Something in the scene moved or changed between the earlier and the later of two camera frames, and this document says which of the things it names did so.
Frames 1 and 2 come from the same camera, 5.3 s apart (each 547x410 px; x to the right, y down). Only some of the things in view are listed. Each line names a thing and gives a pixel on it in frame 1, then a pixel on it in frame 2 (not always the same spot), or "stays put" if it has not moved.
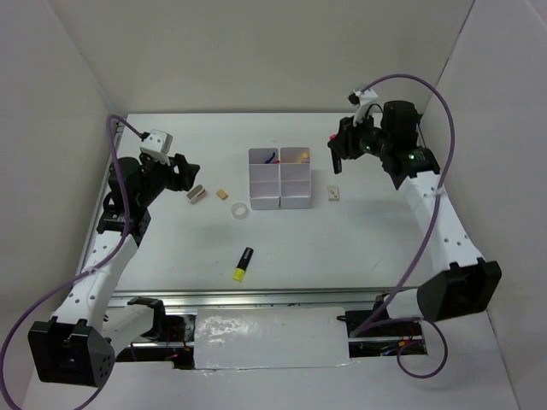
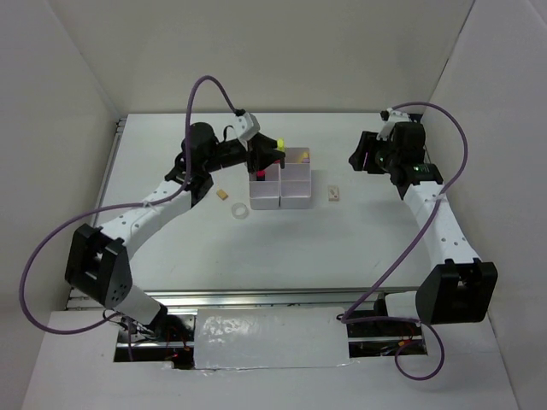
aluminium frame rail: x=259 y=298 stays put
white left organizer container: x=264 y=179 stays put
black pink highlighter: x=335 y=148 -> x=261 y=175
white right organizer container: x=296 y=178 stays put
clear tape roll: x=240 y=210 stays put
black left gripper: x=181 y=181 -> x=262 y=147
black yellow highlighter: x=239 y=271 -> x=280 y=143
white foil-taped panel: x=264 y=337 stays put
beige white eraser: x=333 y=194 stays put
